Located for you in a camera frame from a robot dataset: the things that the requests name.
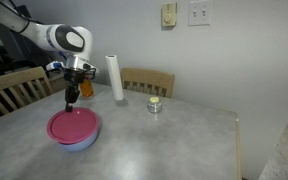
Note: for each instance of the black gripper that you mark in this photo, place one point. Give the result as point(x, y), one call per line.
point(74, 77)

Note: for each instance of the pink plate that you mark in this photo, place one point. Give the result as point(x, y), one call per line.
point(72, 126)

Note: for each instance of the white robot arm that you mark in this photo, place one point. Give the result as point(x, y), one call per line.
point(50, 35)

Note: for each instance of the orange water bottle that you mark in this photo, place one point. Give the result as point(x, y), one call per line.
point(87, 89)

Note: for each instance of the white paper roll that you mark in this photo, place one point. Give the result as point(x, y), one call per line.
point(115, 78)

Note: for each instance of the small glass jar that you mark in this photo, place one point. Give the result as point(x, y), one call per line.
point(154, 105)

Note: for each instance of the grey stone countertop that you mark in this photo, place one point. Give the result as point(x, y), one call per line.
point(285, 150)

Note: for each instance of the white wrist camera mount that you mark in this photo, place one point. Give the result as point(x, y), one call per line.
point(54, 65)

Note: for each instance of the beige wall thermostat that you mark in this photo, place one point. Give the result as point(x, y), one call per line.
point(169, 14)

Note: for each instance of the white light switch plate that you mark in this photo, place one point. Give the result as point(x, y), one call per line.
point(200, 12)

